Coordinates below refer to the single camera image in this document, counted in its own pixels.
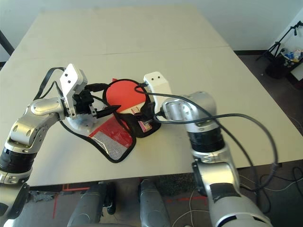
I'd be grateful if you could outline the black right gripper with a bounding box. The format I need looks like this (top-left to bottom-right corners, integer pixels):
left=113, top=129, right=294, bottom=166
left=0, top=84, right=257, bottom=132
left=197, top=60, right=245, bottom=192
left=134, top=101, right=159, bottom=125

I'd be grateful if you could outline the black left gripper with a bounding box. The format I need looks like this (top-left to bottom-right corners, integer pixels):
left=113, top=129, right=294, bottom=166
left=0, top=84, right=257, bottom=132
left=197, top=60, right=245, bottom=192
left=73, top=82, right=122, bottom=119

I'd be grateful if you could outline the red ping-pong paddle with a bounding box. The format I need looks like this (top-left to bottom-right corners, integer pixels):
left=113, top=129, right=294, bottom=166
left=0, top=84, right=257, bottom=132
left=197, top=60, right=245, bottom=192
left=105, top=81, right=152, bottom=131

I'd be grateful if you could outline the grey white plush toy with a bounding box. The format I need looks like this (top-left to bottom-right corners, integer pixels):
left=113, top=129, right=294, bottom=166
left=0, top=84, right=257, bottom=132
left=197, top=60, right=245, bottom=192
left=67, top=110, right=98, bottom=133

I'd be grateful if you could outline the red black paddle case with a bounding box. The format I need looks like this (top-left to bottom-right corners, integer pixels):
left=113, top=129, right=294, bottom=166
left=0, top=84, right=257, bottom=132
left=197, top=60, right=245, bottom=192
left=59, top=77, right=162, bottom=164

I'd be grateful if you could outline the grey robot left leg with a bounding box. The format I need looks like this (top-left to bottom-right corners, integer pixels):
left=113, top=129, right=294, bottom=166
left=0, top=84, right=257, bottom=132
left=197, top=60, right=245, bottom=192
left=67, top=183, right=116, bottom=227

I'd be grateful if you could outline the black bin with bottles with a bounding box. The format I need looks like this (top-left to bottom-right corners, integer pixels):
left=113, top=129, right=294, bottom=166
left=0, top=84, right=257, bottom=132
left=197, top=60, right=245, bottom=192
left=265, top=47, right=303, bottom=80

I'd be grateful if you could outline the black tripod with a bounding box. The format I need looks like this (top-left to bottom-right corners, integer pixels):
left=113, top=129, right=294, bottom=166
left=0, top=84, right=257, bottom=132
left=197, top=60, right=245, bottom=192
left=257, top=20, right=303, bottom=62

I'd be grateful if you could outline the white low cabinet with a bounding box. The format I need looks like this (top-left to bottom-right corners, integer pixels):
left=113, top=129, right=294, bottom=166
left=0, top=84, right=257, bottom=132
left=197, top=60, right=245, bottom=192
left=289, top=63, right=303, bottom=82

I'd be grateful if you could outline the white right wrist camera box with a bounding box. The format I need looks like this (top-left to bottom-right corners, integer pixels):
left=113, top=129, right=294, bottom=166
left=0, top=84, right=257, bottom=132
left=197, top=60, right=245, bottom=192
left=143, top=71, right=172, bottom=112

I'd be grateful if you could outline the black left wrist ribbon cable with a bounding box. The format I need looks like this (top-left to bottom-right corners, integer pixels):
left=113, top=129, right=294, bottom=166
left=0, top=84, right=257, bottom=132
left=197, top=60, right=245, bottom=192
left=33, top=67, right=66, bottom=101

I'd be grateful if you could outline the white floor cable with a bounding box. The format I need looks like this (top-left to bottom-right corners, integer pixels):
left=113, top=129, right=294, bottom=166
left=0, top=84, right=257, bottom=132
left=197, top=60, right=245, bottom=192
left=171, top=189, right=214, bottom=227

